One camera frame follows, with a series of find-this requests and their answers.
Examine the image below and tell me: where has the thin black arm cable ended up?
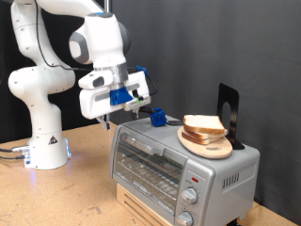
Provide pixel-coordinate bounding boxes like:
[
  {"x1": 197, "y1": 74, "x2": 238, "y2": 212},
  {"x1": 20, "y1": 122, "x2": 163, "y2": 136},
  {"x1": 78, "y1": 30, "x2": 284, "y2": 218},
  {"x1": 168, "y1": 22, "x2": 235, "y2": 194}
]
[{"x1": 33, "y1": 0, "x2": 159, "y2": 98}]

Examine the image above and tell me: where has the silver oven knob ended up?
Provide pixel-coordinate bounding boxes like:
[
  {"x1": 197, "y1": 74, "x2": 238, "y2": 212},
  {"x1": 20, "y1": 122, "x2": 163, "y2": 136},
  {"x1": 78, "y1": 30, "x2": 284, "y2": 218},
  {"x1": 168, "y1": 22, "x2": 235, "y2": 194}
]
[
  {"x1": 181, "y1": 187, "x2": 199, "y2": 205},
  {"x1": 176, "y1": 211, "x2": 195, "y2": 226}
]

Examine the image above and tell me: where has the silver toaster oven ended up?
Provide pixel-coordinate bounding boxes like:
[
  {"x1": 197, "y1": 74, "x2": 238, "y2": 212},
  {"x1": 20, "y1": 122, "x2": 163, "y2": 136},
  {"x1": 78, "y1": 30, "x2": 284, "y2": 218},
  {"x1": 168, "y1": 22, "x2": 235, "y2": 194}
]
[{"x1": 109, "y1": 116, "x2": 261, "y2": 226}]

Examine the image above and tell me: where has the round wooden board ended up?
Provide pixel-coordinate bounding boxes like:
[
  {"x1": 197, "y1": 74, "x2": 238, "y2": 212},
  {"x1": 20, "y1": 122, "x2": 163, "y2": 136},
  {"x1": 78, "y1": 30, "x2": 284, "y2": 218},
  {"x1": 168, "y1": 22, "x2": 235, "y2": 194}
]
[{"x1": 177, "y1": 125, "x2": 233, "y2": 160}]

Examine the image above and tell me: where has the black base cable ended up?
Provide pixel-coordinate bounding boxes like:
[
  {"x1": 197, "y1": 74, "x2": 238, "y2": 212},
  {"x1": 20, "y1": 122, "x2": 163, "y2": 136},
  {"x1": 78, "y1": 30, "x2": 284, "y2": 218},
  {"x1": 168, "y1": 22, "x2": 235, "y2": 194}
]
[
  {"x1": 0, "y1": 144, "x2": 31, "y2": 153},
  {"x1": 0, "y1": 153, "x2": 26, "y2": 161}
]

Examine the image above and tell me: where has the blue cable clip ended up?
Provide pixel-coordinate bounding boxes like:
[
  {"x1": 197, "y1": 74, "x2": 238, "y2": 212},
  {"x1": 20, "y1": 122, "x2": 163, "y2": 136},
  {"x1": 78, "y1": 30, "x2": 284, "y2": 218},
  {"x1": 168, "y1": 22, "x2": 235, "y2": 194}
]
[{"x1": 135, "y1": 65, "x2": 149, "y2": 77}]

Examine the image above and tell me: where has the wire oven rack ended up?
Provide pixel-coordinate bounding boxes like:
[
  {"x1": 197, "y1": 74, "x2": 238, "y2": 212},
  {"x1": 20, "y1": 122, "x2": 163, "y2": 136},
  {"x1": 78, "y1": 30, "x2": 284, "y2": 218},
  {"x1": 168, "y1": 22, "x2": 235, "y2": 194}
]
[{"x1": 117, "y1": 153, "x2": 184, "y2": 202}]

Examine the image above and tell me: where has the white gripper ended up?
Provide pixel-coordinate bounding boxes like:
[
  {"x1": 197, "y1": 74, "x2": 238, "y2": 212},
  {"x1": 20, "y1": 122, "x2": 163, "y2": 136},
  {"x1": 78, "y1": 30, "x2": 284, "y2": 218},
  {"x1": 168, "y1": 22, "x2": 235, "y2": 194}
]
[{"x1": 78, "y1": 70, "x2": 152, "y2": 131}]

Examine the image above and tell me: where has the black metal bookend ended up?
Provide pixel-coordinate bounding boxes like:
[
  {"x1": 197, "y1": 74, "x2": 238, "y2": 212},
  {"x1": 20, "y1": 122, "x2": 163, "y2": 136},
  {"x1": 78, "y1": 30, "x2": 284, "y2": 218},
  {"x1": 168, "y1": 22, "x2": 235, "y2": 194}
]
[{"x1": 215, "y1": 83, "x2": 246, "y2": 151}]

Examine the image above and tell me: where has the vertical metal pole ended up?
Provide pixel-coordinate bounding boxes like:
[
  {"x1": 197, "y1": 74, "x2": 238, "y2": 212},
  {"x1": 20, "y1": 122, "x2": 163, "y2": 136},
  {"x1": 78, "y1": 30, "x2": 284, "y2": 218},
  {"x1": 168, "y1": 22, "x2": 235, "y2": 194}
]
[{"x1": 103, "y1": 0, "x2": 113, "y2": 124}]

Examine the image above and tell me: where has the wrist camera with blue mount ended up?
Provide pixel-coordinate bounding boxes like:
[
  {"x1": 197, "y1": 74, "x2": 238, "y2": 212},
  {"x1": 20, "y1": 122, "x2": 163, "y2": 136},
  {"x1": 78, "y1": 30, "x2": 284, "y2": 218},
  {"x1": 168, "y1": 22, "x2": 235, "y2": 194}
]
[{"x1": 109, "y1": 87, "x2": 152, "y2": 112}]

